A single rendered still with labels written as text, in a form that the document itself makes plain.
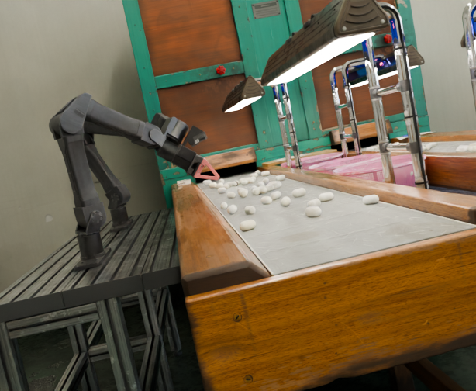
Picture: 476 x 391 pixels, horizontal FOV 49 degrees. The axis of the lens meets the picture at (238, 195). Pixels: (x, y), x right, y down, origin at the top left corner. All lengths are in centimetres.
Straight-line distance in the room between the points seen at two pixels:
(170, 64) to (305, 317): 195
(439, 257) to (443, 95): 295
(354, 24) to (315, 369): 48
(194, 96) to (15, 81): 132
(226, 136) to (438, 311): 187
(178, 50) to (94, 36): 95
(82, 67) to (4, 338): 230
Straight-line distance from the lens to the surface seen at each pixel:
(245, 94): 174
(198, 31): 257
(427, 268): 76
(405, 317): 76
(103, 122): 153
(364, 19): 81
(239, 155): 247
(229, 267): 70
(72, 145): 148
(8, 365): 133
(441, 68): 368
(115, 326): 125
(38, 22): 348
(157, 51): 254
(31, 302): 127
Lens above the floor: 93
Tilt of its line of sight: 6 degrees down
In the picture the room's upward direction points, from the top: 11 degrees counter-clockwise
